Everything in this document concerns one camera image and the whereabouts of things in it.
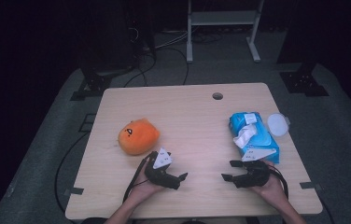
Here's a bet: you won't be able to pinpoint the white metal stand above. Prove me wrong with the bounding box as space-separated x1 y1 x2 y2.
186 0 265 64

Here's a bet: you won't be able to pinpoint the white floor cables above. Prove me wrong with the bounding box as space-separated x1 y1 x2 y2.
147 29 191 51

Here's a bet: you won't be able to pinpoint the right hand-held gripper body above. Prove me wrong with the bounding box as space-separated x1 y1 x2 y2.
232 148 277 189

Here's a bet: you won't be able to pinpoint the grey tape strip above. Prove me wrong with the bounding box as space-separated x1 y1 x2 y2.
63 187 85 197
299 181 323 191

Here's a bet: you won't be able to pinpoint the white round plastic lid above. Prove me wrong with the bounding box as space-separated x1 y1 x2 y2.
266 112 291 137

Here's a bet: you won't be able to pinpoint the blue wet wipes packet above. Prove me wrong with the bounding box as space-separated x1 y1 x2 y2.
228 111 281 165

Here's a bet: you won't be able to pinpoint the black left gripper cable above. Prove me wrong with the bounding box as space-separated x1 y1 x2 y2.
122 152 153 203

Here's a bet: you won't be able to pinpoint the orange plush toy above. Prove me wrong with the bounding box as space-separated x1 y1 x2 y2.
117 118 161 157

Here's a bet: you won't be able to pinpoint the black stand base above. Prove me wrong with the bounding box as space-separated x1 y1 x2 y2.
278 62 330 98
69 62 135 102

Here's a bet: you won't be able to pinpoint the person's left hand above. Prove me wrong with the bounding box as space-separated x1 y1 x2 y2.
129 176 165 204

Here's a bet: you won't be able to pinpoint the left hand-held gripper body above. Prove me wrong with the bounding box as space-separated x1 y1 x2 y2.
144 147 181 190

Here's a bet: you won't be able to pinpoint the white wet wipe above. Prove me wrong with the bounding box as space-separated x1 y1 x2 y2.
232 123 259 149

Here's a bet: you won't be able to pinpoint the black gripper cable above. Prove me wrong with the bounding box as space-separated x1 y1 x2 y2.
122 152 153 203
268 164 290 201

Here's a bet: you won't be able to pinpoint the person's right hand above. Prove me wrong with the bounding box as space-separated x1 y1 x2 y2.
251 160 287 204

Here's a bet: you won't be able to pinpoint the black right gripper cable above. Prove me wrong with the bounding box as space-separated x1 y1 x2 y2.
268 164 290 201

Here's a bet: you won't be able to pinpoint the long black floor cable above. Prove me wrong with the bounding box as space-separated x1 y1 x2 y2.
54 132 90 217

